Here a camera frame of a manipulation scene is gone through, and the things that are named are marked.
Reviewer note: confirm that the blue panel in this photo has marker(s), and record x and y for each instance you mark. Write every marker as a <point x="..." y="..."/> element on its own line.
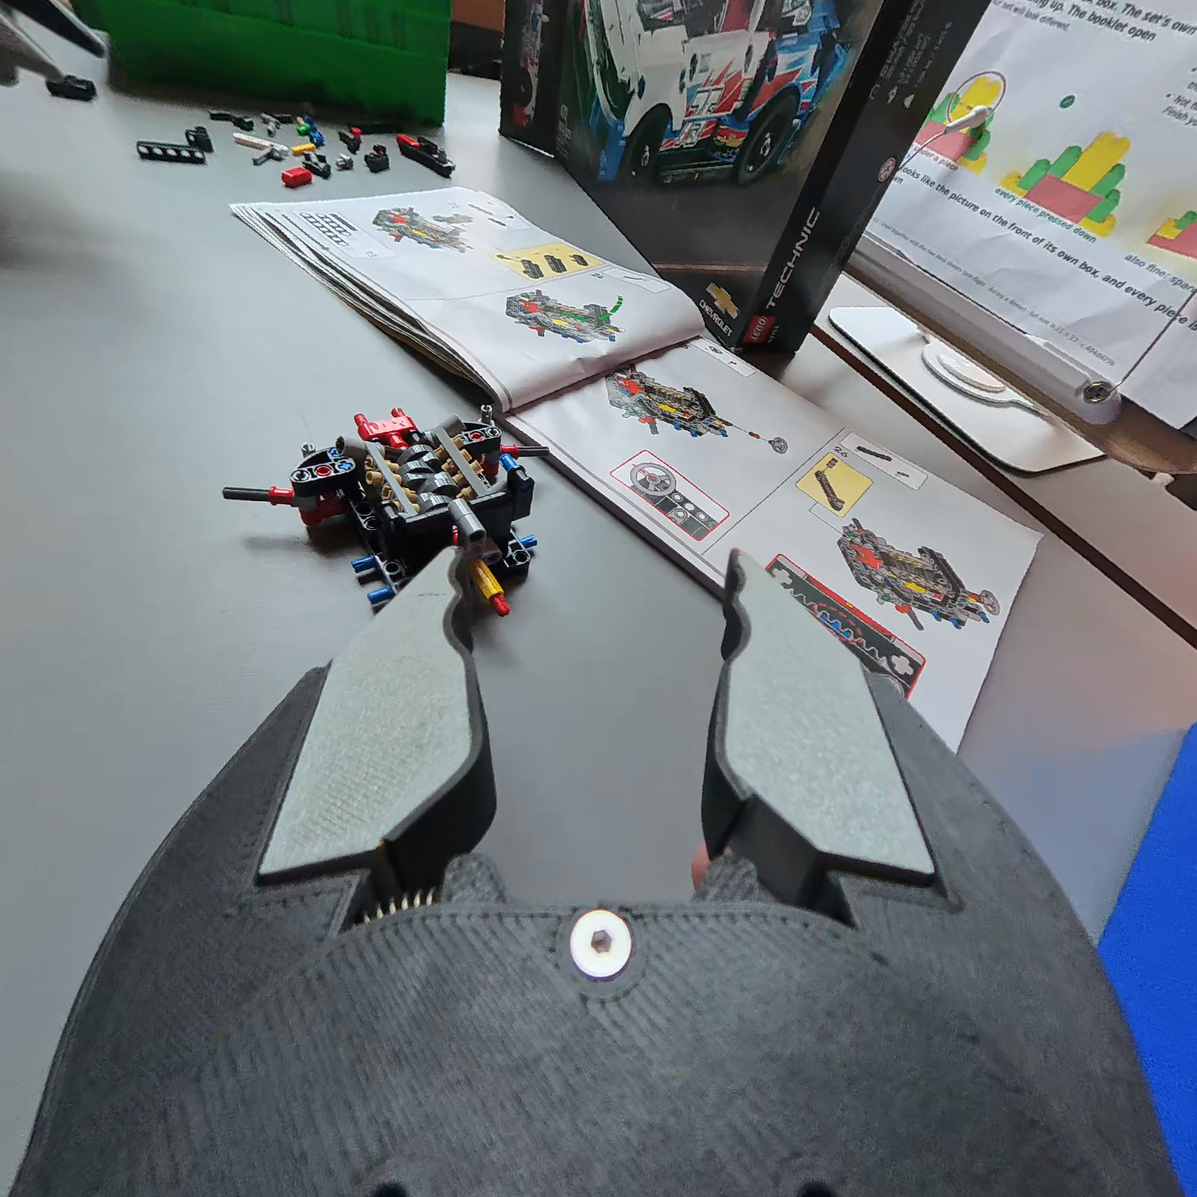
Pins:
<point x="1160" y="936"/>

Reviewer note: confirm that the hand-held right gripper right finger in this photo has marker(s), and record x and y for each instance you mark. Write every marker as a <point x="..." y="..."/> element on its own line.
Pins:
<point x="814" y="749"/>

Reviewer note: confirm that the monitor with instruction screen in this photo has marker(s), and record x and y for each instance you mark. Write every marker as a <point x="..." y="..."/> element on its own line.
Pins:
<point x="1076" y="234"/>

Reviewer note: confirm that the white monitor stand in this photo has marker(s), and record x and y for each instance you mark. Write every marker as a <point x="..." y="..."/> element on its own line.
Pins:
<point x="889" y="337"/>

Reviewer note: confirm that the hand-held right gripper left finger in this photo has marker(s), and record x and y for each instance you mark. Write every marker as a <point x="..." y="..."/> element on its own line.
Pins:
<point x="375" y="739"/>

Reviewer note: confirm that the partly built lego assembly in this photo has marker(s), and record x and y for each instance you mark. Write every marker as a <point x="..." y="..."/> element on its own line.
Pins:
<point x="422" y="478"/>

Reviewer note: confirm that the pile of lego pieces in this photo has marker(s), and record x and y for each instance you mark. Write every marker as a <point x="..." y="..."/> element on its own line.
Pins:
<point x="297" y="176"/>

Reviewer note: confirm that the open lego instruction booklet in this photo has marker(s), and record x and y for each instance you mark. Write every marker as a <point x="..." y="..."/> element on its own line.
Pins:
<point x="524" y="300"/>

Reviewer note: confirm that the black holed lego beam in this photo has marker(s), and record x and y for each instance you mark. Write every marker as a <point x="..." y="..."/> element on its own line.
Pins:
<point x="169" y="152"/>

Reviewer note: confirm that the small black lego connector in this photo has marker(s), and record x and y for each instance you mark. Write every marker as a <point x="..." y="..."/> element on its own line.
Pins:
<point x="70" y="88"/>

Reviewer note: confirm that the green plastic bin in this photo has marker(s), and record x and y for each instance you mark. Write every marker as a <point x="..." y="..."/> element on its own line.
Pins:
<point x="281" y="57"/>

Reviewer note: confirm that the black lego set box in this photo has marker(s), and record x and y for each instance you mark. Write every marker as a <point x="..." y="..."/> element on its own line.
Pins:
<point x="796" y="216"/>

